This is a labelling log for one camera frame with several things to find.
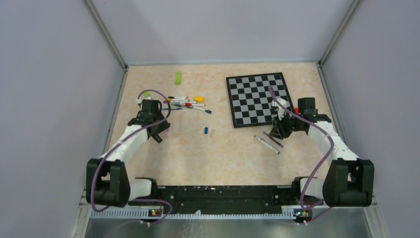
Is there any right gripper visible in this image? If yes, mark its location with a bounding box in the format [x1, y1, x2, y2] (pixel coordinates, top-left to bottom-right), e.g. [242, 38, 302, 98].
[269, 111, 304, 140]

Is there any dark thin pen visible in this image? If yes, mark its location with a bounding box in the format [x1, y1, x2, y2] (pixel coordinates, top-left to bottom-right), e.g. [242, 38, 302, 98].
[263, 131, 284, 148]

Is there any blue capped white marker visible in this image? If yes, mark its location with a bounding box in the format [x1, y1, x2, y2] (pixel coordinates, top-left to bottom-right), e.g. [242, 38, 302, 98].
[254, 135, 280, 155]

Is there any blue black highlighter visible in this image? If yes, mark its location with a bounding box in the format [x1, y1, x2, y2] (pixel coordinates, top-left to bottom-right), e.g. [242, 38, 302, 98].
[153, 134, 162, 143]

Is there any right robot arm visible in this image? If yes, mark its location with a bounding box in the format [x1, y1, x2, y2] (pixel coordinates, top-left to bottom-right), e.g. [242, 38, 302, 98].
[270, 98, 374, 209]

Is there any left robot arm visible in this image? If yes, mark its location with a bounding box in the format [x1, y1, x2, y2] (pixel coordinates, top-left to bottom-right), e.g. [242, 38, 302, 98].
[86, 98, 170, 207]

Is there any black capped marker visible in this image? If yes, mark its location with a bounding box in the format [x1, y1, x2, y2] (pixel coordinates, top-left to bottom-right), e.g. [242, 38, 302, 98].
[168, 97, 188, 100]

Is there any black white chessboard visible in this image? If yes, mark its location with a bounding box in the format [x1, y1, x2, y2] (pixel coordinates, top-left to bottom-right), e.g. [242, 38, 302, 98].
[226, 72, 294, 128]

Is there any green block far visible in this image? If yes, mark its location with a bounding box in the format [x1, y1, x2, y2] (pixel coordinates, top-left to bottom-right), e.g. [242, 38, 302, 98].
[175, 72, 182, 85]

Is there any yellow block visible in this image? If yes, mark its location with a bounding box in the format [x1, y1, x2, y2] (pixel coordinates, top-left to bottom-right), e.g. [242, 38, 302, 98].
[193, 96, 204, 102]

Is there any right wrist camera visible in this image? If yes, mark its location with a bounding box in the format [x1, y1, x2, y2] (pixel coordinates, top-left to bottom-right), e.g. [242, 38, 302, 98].
[271, 97, 290, 120]

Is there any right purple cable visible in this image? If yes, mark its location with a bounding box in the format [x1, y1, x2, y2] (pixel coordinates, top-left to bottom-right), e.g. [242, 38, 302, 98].
[268, 86, 335, 224]

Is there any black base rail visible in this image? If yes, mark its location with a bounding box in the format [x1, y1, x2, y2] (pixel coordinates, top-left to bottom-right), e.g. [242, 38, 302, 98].
[128, 185, 301, 215]

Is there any aluminium frame rail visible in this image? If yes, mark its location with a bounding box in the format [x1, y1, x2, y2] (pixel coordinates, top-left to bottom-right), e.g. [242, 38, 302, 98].
[90, 204, 315, 223]

